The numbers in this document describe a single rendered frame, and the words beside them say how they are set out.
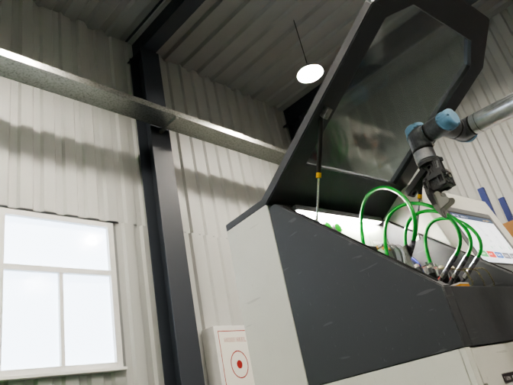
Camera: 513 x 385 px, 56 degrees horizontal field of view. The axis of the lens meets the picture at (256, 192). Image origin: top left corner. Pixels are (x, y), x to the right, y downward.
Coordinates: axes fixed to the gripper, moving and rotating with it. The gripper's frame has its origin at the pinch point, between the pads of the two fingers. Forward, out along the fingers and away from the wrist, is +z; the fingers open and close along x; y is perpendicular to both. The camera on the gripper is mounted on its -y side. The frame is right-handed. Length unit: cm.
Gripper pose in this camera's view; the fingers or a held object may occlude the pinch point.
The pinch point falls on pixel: (442, 215)
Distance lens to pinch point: 180.1
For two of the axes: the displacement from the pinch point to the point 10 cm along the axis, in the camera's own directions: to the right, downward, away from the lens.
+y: 6.0, -4.4, -6.6
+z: 1.9, 8.9, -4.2
